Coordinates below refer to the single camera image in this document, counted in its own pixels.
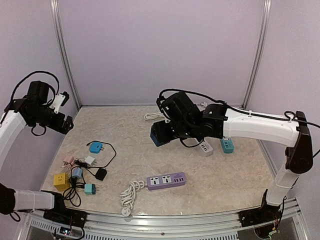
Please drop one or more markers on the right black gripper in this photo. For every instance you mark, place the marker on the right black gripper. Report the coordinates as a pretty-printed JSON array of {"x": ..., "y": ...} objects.
[{"x": 161, "y": 134}]

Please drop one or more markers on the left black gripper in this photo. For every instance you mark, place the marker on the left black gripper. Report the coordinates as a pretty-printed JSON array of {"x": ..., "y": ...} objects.
[{"x": 57, "y": 125}]

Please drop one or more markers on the black charger with cable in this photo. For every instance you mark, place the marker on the black charger with cable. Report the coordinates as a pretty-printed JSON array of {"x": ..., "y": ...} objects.
[{"x": 99, "y": 172}]

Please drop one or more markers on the teal charger with cable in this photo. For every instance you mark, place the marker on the teal charger with cable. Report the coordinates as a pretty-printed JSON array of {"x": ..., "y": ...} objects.
[{"x": 71, "y": 193}]

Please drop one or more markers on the purple power strip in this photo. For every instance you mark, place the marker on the purple power strip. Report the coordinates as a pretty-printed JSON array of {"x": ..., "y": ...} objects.
[{"x": 152, "y": 183}]

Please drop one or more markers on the blue cube socket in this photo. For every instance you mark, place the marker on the blue cube socket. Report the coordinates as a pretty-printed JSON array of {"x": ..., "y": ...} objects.
[{"x": 154, "y": 137}]

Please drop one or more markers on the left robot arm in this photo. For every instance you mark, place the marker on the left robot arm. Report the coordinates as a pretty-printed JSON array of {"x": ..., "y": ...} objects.
[{"x": 34, "y": 109}]

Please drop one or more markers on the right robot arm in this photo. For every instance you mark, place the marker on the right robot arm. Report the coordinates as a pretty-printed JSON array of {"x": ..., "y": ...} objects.
[{"x": 183, "y": 120}]

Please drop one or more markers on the pink charger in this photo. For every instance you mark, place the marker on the pink charger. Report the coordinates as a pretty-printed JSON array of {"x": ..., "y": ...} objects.
[{"x": 68, "y": 161}]

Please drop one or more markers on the light blue flat charger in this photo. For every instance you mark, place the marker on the light blue flat charger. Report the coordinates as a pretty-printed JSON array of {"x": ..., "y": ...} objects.
[{"x": 95, "y": 147}]

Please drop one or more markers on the white power strip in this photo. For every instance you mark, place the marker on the white power strip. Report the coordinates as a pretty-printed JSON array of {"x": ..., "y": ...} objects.
[{"x": 203, "y": 146}]

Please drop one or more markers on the pale blue round charger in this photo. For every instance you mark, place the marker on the pale blue round charger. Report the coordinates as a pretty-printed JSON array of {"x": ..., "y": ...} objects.
[{"x": 77, "y": 173}]

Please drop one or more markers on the yellow cube socket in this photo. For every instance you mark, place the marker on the yellow cube socket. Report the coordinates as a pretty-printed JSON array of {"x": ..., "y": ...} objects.
[{"x": 61, "y": 181}]

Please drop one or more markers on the teal power strip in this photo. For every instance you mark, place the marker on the teal power strip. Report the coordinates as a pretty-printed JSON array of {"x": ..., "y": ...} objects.
[{"x": 227, "y": 145}]

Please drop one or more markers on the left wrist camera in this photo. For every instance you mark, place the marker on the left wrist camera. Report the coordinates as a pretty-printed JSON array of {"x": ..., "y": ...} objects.
[{"x": 59, "y": 101}]

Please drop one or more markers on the white wall charger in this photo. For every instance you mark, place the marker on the white wall charger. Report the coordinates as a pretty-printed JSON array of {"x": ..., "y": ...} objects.
[{"x": 90, "y": 161}]

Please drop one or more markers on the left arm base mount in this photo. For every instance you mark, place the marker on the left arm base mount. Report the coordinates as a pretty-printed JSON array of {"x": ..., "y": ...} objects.
[{"x": 70, "y": 217}]

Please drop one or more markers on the front aluminium rail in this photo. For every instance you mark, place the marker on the front aluminium rail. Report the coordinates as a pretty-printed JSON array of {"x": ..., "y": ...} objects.
[{"x": 110, "y": 226}]

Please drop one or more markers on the left aluminium frame post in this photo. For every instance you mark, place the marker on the left aluminium frame post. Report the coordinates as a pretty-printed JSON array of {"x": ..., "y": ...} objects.
[{"x": 54, "y": 5}]

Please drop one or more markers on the aluminium frame post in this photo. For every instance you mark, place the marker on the aluminium frame post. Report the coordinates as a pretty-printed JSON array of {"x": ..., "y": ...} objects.
[
  {"x": 258, "y": 52},
  {"x": 54, "y": 5}
]

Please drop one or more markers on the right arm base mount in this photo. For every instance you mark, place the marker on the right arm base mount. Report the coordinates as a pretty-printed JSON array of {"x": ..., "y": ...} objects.
[{"x": 258, "y": 216}]

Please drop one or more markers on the right aluminium frame post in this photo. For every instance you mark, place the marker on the right aluminium frame post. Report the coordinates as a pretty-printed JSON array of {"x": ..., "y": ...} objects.
[{"x": 258, "y": 52}]

